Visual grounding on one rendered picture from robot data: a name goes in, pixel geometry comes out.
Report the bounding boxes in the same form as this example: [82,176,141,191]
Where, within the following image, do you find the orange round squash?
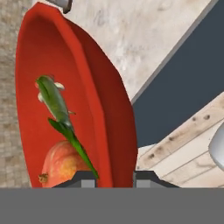
[38,140,92,188]

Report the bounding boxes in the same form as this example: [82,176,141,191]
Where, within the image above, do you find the dark grey counter cabinet side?
[132,0,224,148]

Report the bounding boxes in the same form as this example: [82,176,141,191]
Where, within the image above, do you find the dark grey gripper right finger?
[133,170,179,189]

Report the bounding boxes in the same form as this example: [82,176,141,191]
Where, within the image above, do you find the grey metal stool leg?
[45,0,74,15]

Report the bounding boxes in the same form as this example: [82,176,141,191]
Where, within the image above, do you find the red bowl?
[15,3,138,189]

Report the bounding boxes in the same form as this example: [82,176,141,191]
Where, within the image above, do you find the grey round metal object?
[207,122,224,173]

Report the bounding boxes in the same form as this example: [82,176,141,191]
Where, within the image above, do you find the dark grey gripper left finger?
[52,170,99,189]

